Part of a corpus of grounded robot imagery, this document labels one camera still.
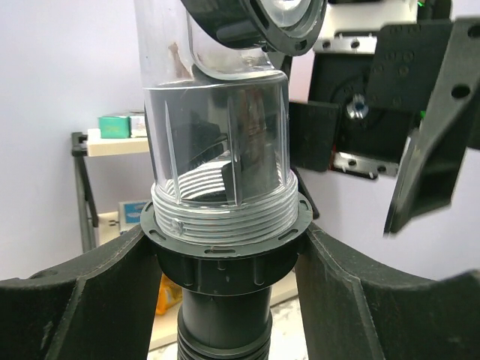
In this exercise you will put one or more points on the clear plastic pipe fitting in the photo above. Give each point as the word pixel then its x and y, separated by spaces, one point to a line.
pixel 216 112

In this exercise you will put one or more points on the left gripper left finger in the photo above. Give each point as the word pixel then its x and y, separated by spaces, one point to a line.
pixel 100 305

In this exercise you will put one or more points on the teal green box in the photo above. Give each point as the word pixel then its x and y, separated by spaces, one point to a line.
pixel 114 126

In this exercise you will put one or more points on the blue product box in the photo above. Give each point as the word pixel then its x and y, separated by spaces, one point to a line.
pixel 129 214

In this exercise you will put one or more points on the silver small box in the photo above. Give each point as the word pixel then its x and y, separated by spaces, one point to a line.
pixel 138 126

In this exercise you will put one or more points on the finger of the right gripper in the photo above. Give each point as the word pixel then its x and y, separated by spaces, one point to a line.
pixel 429 172
pixel 312 124

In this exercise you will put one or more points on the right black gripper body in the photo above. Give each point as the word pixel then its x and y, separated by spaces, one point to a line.
pixel 369 140

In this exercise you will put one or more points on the orange snack bag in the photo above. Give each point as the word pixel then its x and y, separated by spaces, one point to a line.
pixel 170 294

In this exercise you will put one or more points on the cream tiered shelf rack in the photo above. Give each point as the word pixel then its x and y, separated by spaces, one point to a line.
pixel 107 172

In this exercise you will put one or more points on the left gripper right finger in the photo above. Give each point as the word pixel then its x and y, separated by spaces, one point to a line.
pixel 354 307

